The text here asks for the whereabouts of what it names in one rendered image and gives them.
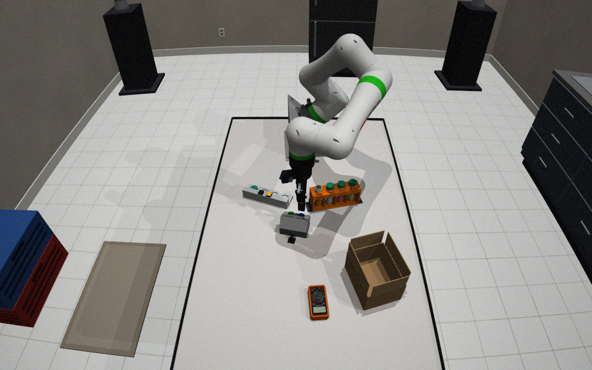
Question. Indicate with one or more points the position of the orange digital multimeter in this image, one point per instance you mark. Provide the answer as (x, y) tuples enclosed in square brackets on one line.
[(318, 302)]

